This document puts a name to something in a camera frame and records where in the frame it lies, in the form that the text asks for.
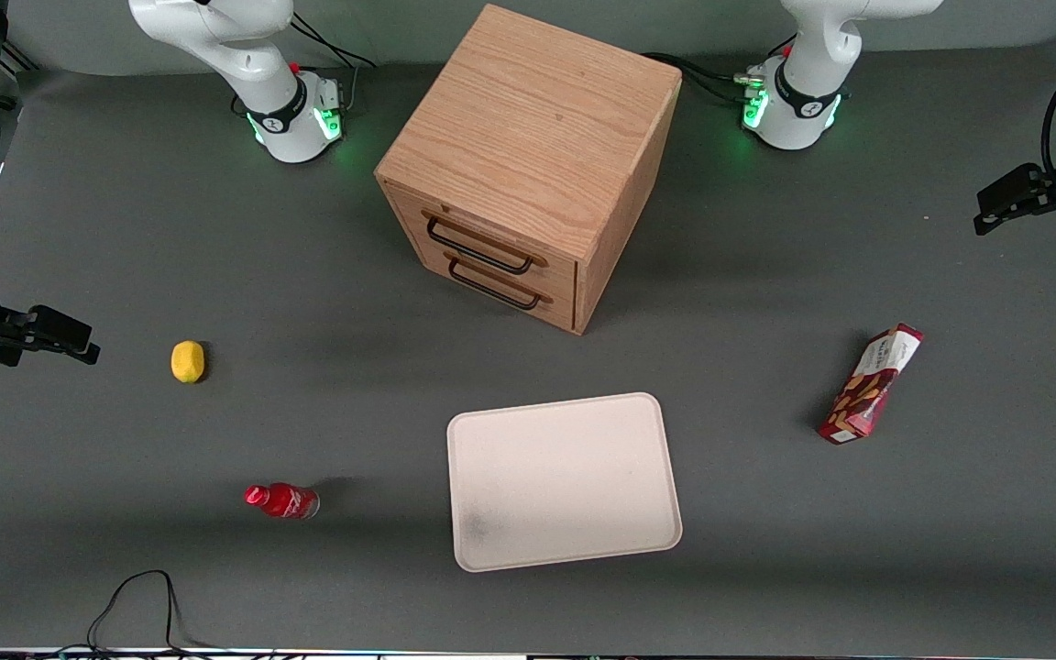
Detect red cookie box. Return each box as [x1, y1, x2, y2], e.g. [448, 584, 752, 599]
[818, 323, 925, 446]

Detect cream rectangular tray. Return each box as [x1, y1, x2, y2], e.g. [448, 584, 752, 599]
[446, 392, 684, 574]

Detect yellow lemon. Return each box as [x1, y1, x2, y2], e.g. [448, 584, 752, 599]
[170, 340, 207, 384]

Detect red soda bottle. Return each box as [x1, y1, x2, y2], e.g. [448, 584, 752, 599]
[244, 482, 321, 522]

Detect wooden two-drawer cabinet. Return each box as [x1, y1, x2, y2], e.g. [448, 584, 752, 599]
[374, 4, 683, 336]

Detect black looped cable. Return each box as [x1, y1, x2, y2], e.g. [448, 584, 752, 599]
[86, 569, 217, 654]

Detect aluminium frame rail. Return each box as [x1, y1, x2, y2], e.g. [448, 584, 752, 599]
[0, 37, 39, 78]

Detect black left arm base cables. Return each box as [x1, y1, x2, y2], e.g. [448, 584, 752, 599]
[642, 51, 769, 105]

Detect black arm base cables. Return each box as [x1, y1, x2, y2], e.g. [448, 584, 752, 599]
[288, 13, 379, 72]
[642, 51, 769, 105]

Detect black right arm base cables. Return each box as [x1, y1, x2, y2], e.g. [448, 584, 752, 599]
[288, 13, 379, 72]

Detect wooden drawer with black handle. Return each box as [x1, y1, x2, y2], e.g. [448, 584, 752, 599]
[396, 236, 578, 333]
[385, 181, 580, 287]

